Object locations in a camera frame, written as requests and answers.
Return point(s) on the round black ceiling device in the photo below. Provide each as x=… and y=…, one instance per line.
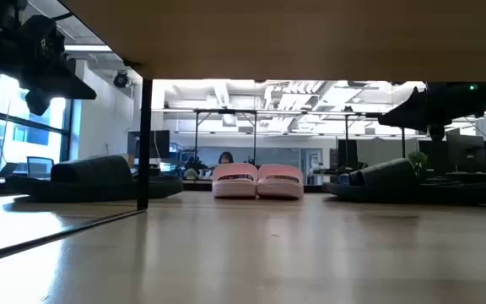
x=121, y=79

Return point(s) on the person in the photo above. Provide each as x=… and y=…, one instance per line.
x=225, y=158

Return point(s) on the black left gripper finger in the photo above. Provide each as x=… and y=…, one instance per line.
x=61, y=86

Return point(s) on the black monitor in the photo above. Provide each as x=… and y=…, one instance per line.
x=466, y=152
x=160, y=143

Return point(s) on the wooden shelf with black legs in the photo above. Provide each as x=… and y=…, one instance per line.
x=310, y=38

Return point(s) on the green potted plant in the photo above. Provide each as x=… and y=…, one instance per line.
x=418, y=159

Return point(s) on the laptop screen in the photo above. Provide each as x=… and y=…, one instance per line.
x=39, y=168

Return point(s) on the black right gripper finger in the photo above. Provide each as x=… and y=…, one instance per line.
x=409, y=112

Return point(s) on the black metal rig frame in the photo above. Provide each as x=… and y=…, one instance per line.
x=226, y=112

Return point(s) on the black slide sandal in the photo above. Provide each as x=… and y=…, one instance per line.
x=91, y=173
x=390, y=177

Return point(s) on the long ceiling light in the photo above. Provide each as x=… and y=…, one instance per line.
x=87, y=48

